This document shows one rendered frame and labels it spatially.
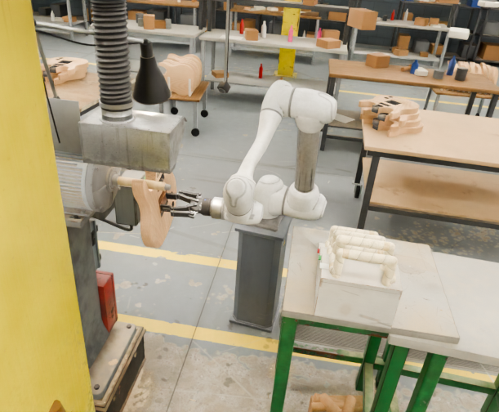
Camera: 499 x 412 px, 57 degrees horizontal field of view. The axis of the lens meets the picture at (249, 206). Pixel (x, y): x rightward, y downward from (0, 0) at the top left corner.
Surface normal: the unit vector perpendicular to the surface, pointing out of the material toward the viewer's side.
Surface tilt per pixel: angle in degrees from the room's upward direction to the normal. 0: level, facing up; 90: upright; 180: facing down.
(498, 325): 0
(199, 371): 0
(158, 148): 90
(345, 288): 90
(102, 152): 90
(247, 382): 0
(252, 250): 90
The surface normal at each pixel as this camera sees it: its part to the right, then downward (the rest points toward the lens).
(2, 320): 0.99, 0.14
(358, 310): -0.17, 0.48
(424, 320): 0.07, -0.87
